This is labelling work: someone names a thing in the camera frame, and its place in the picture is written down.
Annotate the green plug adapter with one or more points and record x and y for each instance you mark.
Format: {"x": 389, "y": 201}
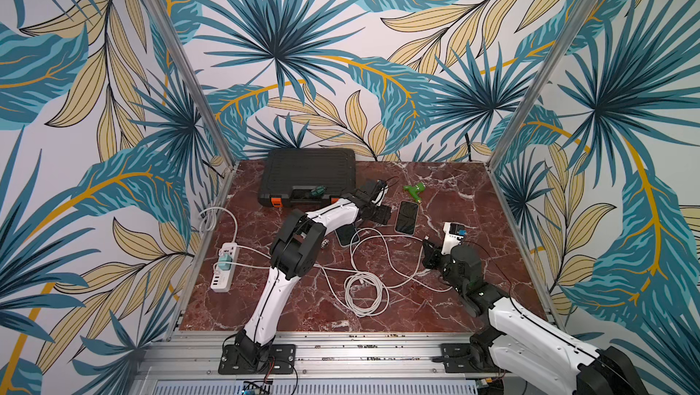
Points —
{"x": 225, "y": 261}

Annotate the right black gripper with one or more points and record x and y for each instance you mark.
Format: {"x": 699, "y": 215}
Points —
{"x": 437, "y": 258}

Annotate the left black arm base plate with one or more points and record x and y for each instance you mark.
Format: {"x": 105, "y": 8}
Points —
{"x": 278, "y": 359}

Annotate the black plastic tool case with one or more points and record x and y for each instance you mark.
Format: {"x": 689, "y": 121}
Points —
{"x": 314, "y": 176}

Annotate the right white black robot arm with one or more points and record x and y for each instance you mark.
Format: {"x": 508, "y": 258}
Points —
{"x": 516, "y": 340}

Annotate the green toy drill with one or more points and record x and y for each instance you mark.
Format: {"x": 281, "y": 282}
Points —
{"x": 415, "y": 191}

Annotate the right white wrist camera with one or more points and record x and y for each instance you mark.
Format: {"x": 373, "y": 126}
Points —
{"x": 454, "y": 234}

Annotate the aluminium front rail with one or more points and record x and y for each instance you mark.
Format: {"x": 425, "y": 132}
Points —
{"x": 195, "y": 355}

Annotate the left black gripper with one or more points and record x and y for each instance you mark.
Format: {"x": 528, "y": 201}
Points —
{"x": 384, "y": 215}

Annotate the white power strip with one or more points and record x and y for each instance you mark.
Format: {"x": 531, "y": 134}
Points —
{"x": 222, "y": 280}

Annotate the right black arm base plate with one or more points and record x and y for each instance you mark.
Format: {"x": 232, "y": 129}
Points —
{"x": 466, "y": 358}

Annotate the black smartphone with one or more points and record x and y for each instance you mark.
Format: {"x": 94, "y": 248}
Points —
{"x": 407, "y": 218}

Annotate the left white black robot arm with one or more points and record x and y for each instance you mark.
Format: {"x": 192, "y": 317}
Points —
{"x": 295, "y": 250}

